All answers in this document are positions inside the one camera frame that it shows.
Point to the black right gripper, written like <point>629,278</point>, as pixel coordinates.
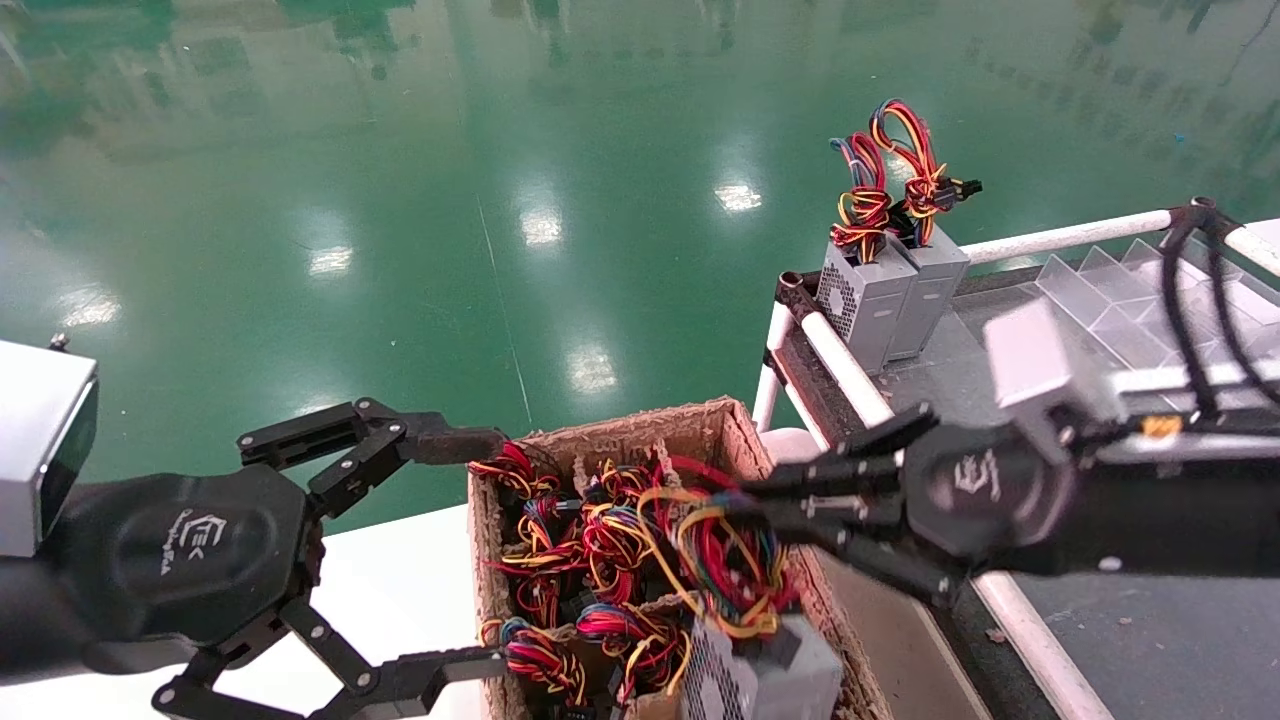
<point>990,490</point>

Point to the grey power supply plain side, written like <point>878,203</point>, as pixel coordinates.
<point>930,290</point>

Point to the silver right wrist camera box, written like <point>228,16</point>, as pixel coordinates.
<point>1045,360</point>

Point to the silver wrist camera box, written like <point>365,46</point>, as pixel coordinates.
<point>1045,360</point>
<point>40,450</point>

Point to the brown cardboard box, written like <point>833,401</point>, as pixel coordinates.
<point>850,650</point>

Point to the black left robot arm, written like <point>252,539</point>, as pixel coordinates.
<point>35,625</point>

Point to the grey power supply with grille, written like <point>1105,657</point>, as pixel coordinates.
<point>865,300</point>

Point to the white pipe table leg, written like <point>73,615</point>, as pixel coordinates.
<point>765,395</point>

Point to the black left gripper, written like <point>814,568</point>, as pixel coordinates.
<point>190,550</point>

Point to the clear acrylic divider tray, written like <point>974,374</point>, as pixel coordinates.
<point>1125,300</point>

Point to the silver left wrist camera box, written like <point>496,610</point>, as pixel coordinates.
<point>40,450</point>

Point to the short white pipe rail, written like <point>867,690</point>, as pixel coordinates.
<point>1258,250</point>

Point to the black pipe connector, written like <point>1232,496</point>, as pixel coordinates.
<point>798,295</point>
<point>1200,208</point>

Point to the long white pipe rail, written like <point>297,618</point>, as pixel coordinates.
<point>845,360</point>

